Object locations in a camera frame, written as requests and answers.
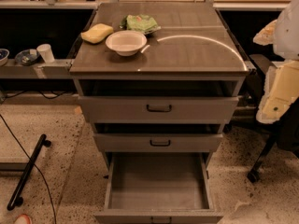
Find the yellow sponge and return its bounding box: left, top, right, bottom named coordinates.
left=81, top=23, right=114, bottom=44

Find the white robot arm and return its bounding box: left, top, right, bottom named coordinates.
left=253, top=0, right=299, bottom=124

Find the grey drawer cabinet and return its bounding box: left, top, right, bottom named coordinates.
left=68, top=1, right=250, bottom=224

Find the top drawer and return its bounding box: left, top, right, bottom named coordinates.
left=78, top=80, right=238, bottom=124

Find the open bottom drawer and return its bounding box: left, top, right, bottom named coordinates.
left=95, top=153, right=222, bottom=224

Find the white paper cup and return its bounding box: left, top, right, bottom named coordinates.
left=36, top=44, right=55, bottom=63

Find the dark patterned bowl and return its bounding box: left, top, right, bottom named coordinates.
left=15, top=49, right=40, bottom=66

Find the black office chair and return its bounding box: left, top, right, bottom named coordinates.
left=247, top=54, right=299, bottom=183

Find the blue white bowl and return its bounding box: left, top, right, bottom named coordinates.
left=0, top=49, right=9, bottom=66

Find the black bar on floor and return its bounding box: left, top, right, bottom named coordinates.
left=7, top=134, right=51, bottom=211

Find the red white shoe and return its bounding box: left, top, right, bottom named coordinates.
left=13, top=214, right=32, bottom=224

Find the black floor cable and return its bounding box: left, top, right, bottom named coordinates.
left=0, top=114, right=58, bottom=224

